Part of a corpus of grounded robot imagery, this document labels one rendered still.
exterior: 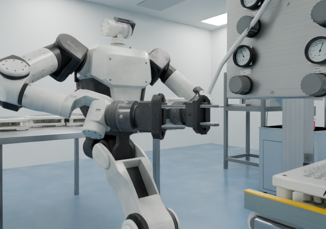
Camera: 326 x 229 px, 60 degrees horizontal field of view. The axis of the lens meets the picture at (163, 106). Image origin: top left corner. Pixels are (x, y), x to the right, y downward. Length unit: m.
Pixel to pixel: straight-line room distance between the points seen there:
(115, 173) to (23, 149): 4.11
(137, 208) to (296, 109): 0.60
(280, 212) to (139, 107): 0.42
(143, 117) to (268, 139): 2.56
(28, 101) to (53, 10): 4.63
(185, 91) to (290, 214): 0.85
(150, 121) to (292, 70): 0.41
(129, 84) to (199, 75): 6.03
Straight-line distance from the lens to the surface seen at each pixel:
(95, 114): 0.82
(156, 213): 1.04
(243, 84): 0.49
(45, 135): 1.65
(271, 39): 0.50
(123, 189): 1.09
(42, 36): 5.27
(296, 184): 0.54
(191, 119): 0.91
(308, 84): 0.43
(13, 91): 0.86
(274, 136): 3.19
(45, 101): 0.84
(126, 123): 0.77
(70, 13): 5.52
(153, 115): 0.75
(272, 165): 3.24
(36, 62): 0.97
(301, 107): 0.81
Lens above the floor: 1.02
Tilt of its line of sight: 1 degrees down
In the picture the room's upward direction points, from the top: straight up
